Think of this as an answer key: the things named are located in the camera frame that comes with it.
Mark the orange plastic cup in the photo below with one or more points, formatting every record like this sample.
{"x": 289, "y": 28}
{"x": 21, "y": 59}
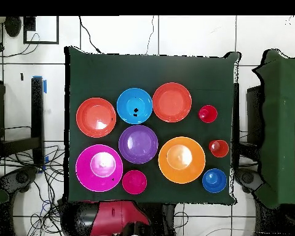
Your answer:
{"x": 219, "y": 148}

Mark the person's black shoe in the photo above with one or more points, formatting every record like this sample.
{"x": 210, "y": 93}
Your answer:
{"x": 12, "y": 25}

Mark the red-orange plastic bowl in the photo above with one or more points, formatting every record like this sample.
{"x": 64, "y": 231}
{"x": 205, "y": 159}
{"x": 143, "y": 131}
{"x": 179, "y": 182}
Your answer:
{"x": 96, "y": 117}
{"x": 172, "y": 102}

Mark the small crimson plastic bowl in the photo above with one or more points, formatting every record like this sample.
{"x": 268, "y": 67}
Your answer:
{"x": 134, "y": 182}

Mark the black square floor frame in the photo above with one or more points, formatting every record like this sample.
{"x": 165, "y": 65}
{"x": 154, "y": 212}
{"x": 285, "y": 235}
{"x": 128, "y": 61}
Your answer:
{"x": 29, "y": 24}

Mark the dark green tablecloth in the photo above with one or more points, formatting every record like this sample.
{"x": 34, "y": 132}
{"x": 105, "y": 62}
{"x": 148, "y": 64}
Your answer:
{"x": 113, "y": 71}

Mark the small dark blue bowl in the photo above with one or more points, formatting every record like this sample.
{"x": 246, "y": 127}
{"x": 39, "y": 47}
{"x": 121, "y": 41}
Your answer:
{"x": 214, "y": 180}

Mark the light blue plastic bowl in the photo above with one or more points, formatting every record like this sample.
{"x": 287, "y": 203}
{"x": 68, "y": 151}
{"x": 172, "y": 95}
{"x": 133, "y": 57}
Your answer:
{"x": 127, "y": 98}

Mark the large magenta plastic bowl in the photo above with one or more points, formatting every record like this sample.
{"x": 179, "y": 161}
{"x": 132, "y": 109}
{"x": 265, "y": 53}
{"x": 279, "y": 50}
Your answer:
{"x": 88, "y": 172}

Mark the black office chair base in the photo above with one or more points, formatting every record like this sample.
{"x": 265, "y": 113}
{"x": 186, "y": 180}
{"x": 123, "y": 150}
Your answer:
{"x": 22, "y": 177}
{"x": 248, "y": 178}

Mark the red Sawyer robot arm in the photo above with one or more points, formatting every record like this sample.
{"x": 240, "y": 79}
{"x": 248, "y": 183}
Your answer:
{"x": 113, "y": 216}

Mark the purple plastic bowl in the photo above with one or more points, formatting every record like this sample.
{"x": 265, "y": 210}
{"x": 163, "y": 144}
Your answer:
{"x": 138, "y": 144}

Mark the large orange plastic bowl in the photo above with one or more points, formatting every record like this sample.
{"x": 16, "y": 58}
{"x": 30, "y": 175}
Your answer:
{"x": 182, "y": 159}

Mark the black bench frame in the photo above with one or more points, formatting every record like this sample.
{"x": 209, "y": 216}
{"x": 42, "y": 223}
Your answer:
{"x": 36, "y": 110}

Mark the black box beside table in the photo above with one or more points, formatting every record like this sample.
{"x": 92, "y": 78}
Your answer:
{"x": 254, "y": 110}

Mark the red plastic cup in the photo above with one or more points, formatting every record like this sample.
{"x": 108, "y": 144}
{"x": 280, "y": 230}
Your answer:
{"x": 207, "y": 113}

